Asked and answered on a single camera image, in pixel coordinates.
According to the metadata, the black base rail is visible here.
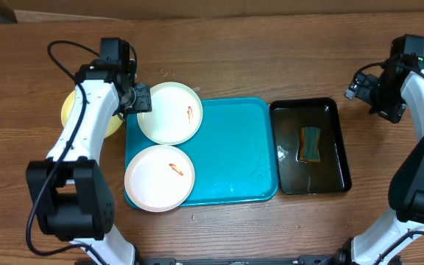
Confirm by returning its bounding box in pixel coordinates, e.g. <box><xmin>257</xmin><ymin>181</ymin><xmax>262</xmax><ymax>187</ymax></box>
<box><xmin>135</xmin><ymin>255</ymin><xmax>333</xmax><ymax>265</ymax></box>

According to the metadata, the cream plate with stain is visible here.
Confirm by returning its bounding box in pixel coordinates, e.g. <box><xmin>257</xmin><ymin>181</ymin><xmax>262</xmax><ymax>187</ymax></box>
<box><xmin>137</xmin><ymin>82</ymin><xmax>203</xmax><ymax>145</ymax></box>

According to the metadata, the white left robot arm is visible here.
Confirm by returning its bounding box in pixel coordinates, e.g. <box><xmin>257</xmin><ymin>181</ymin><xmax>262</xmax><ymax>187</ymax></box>
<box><xmin>25</xmin><ymin>79</ymin><xmax>143</xmax><ymax>264</ymax></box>

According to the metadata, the yellow plate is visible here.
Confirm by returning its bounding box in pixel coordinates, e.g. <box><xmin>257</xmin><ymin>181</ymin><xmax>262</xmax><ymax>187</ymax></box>
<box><xmin>60</xmin><ymin>91</ymin><xmax>123</xmax><ymax>138</ymax></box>

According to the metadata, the black water tray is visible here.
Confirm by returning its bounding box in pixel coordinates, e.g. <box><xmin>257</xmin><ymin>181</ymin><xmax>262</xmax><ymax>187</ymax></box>
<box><xmin>269</xmin><ymin>97</ymin><xmax>352</xmax><ymax>195</ymax></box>

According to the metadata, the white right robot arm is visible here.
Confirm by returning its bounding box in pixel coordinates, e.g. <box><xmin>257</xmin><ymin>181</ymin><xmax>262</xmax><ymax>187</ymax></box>
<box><xmin>324</xmin><ymin>70</ymin><xmax>424</xmax><ymax>264</ymax></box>

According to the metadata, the white plate with stain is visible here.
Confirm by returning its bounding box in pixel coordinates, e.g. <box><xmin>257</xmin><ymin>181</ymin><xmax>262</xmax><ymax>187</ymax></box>
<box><xmin>124</xmin><ymin>145</ymin><xmax>195</xmax><ymax>213</ymax></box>

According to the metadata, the green and yellow sponge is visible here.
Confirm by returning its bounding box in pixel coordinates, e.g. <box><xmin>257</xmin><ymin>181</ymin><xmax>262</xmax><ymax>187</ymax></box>
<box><xmin>297</xmin><ymin>127</ymin><xmax>320</xmax><ymax>163</ymax></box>

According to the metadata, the teal plastic tray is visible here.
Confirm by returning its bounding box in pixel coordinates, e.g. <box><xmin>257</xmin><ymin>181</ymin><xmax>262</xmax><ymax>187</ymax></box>
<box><xmin>124</xmin><ymin>96</ymin><xmax>280</xmax><ymax>211</ymax></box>

